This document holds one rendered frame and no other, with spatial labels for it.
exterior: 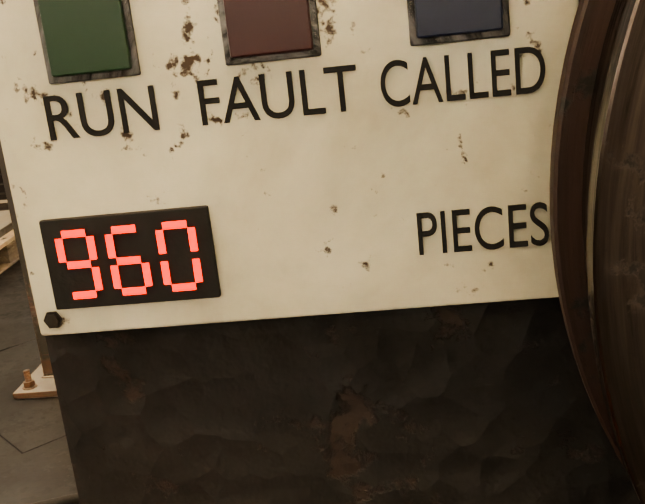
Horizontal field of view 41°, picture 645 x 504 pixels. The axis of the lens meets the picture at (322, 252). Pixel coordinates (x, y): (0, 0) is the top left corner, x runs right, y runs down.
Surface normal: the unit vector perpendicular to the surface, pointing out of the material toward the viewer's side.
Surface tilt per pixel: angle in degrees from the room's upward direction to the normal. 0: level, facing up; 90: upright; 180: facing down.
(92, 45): 90
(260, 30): 90
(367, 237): 90
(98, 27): 90
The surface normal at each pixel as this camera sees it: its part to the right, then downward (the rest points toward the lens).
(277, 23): -0.07, 0.28
